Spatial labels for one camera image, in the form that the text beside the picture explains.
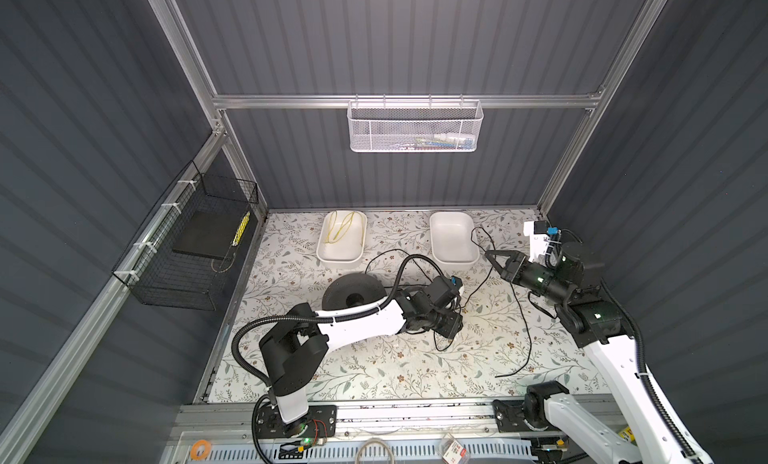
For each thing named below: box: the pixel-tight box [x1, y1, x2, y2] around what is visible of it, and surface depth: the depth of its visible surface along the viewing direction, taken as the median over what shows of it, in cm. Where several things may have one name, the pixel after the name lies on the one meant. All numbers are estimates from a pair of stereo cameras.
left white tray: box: [316, 210, 368, 264], surface depth 108 cm
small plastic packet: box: [440, 432, 467, 464], surface depth 69 cm
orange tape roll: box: [190, 439, 212, 461], surface depth 72 cm
